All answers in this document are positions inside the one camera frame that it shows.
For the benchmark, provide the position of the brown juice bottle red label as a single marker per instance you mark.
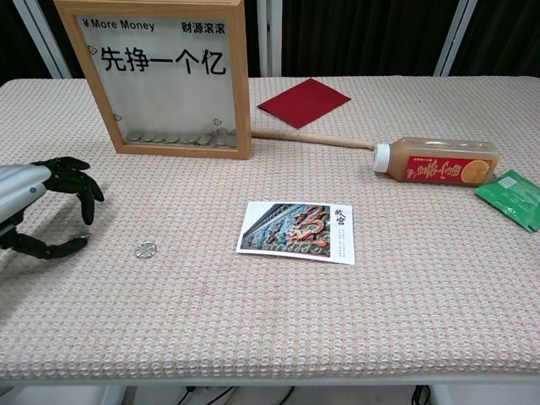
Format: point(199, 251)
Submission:
point(434, 162)

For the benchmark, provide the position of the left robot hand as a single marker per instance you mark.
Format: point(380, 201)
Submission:
point(17, 185)

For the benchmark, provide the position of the wooden stick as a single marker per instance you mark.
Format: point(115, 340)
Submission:
point(312, 138)

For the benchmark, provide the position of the white frame post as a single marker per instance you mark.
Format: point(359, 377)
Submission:
point(42, 38)
point(451, 38)
point(270, 38)

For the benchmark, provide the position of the wooden frame coin box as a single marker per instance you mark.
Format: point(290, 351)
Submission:
point(169, 105)

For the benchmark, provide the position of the red paper envelope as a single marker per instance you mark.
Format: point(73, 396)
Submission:
point(304, 103)

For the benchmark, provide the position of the beige woven tablecloth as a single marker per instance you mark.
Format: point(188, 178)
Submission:
point(295, 316)

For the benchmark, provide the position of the dragon picture postcard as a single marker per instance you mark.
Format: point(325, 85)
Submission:
point(295, 232)

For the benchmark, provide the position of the silver coin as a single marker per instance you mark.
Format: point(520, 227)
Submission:
point(145, 250)

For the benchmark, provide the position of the green foil packet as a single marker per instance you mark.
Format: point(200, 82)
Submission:
point(512, 198)

